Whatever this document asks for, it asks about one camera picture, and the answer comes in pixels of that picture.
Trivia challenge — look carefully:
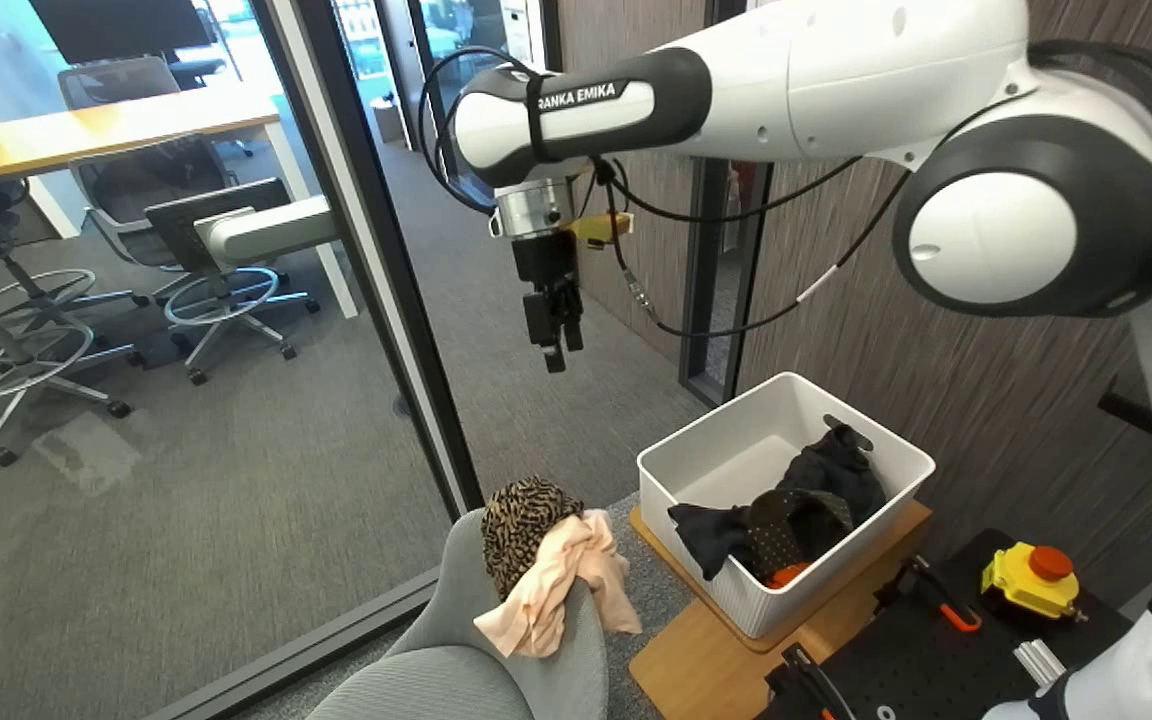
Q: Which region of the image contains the orange cloth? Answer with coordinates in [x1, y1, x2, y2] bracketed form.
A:
[764, 557, 817, 593]

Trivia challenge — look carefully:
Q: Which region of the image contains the yellow cable tag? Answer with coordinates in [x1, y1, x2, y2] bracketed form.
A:
[571, 209, 637, 254]

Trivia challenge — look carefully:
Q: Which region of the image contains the black monitor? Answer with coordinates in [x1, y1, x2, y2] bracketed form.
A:
[25, 0, 232, 73]

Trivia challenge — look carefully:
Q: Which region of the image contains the pale pink cloth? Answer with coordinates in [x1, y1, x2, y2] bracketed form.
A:
[471, 508, 649, 661]

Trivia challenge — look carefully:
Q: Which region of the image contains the orange handled tool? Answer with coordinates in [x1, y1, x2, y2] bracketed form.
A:
[914, 557, 990, 641]

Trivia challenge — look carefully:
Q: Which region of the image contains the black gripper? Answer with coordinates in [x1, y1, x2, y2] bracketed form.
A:
[511, 229, 587, 378]

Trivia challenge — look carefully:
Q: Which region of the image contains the grey upholstered chair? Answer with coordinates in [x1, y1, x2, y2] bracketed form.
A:
[306, 503, 614, 720]

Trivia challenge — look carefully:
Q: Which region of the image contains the tiger print cloth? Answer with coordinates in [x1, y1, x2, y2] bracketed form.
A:
[477, 476, 587, 606]

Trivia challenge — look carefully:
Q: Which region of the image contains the small white block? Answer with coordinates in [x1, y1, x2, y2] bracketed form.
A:
[1014, 636, 1072, 694]

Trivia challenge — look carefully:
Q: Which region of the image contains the dark navy cloth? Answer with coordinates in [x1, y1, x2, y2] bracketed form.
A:
[664, 414, 888, 584]

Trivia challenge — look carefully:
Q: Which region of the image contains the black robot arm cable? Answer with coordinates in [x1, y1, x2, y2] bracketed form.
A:
[413, 44, 922, 345]

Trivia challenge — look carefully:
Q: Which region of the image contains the black office chair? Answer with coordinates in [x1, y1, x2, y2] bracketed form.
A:
[56, 54, 329, 391]

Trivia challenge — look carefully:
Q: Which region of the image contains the black tool mat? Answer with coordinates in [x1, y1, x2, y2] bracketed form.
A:
[819, 529, 1132, 720]

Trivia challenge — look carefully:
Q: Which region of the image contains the green polka dot cloth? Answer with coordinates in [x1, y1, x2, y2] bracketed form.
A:
[733, 492, 819, 573]

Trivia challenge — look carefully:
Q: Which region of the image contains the white plastic storage box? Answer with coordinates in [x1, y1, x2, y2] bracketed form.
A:
[631, 370, 940, 644]

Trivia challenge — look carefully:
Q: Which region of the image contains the yellow emergency stop button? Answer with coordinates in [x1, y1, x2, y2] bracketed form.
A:
[975, 540, 1090, 625]

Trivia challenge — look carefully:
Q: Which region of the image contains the wooden office desk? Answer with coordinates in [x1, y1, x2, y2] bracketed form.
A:
[0, 94, 369, 326]

